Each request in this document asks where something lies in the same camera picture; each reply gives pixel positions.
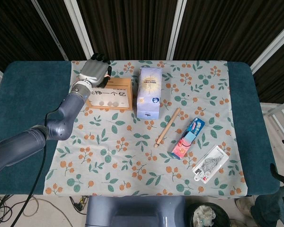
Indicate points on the lavender paper food bag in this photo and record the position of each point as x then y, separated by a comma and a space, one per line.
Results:
148, 94

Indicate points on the light blue cube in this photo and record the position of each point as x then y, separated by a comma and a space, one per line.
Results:
190, 136

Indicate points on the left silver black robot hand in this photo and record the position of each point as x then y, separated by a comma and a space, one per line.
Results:
93, 71

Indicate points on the floral leaf berry tablecloth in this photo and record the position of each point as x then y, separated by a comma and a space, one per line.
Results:
142, 153

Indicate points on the white metal rack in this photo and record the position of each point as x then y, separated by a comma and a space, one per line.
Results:
277, 107

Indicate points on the beige shoe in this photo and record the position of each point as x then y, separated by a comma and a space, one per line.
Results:
243, 206

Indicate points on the dark pleated curtain panel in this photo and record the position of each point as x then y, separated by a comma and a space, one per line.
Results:
67, 35
127, 28
227, 28

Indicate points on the wooden stick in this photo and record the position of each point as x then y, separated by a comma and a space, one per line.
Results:
168, 128

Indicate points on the clear plastic scourer packet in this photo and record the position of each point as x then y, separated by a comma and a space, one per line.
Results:
210, 163

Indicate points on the thin white frame post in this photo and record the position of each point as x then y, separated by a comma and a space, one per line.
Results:
49, 28

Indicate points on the blue jeans leg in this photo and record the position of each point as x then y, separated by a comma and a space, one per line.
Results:
267, 210

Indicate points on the blue and pink carton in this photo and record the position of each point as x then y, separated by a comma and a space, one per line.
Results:
180, 150

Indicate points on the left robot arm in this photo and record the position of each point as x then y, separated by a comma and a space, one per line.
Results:
68, 106

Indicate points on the thick white frame post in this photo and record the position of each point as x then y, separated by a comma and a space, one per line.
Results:
176, 28
78, 21
269, 53

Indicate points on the wooden frame money box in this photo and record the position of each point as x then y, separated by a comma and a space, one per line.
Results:
113, 94

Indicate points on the black elastic band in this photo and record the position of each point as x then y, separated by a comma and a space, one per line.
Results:
188, 142

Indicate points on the black trash bin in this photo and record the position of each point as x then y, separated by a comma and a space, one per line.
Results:
207, 215

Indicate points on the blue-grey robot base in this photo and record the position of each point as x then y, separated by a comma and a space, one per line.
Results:
136, 211

